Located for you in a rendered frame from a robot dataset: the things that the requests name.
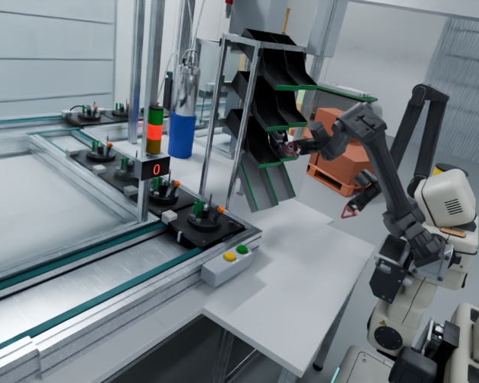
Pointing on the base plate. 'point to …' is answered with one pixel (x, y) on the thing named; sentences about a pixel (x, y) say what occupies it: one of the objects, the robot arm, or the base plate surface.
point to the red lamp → (154, 132)
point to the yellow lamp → (153, 146)
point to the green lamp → (155, 117)
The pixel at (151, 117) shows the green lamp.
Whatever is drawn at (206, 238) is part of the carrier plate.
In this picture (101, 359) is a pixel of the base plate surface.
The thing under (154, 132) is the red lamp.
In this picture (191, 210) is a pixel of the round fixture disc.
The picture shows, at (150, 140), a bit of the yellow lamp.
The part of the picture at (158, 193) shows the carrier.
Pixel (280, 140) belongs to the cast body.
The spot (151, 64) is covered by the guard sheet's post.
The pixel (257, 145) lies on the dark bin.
